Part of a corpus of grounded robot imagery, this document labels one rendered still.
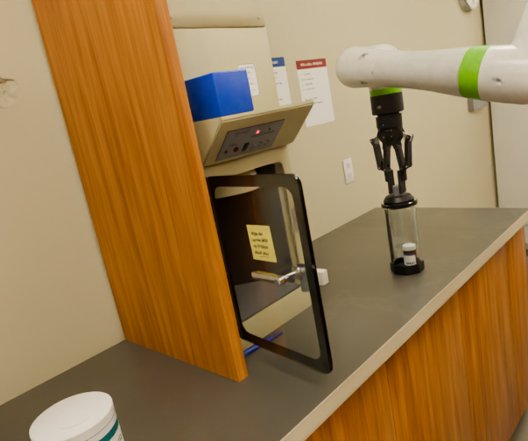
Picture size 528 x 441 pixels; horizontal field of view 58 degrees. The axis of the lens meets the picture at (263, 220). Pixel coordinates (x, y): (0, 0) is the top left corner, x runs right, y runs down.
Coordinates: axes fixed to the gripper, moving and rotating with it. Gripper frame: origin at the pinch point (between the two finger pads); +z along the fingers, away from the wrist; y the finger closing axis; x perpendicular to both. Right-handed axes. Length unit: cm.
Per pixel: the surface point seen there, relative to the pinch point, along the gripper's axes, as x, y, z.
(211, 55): 52, 14, -42
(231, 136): 58, 6, -24
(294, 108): 38.8, 2.9, -26.8
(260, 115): 51, 3, -27
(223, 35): 47, 14, -46
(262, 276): 70, -8, 3
